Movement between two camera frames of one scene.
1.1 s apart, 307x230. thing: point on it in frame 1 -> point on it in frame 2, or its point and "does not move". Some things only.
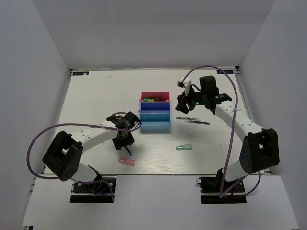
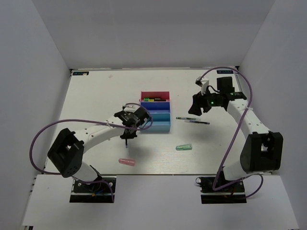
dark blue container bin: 155,107 does not move
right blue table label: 226,71 does not move
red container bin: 152,95 does not move
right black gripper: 183,99 -> 198,102
